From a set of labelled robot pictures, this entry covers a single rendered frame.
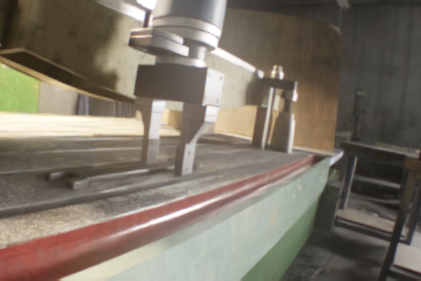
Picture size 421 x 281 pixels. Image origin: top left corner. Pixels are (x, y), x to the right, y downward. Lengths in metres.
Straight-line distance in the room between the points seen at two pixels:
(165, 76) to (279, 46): 1.15
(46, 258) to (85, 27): 0.33
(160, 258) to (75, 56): 0.32
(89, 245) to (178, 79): 0.26
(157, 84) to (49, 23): 0.18
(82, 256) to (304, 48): 1.44
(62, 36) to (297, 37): 1.30
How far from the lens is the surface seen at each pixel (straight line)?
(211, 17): 0.41
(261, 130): 1.00
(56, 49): 0.42
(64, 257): 0.23
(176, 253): 0.22
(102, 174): 0.35
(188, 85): 0.40
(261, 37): 1.55
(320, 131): 1.41
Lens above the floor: 0.93
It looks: 6 degrees down
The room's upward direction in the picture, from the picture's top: 9 degrees clockwise
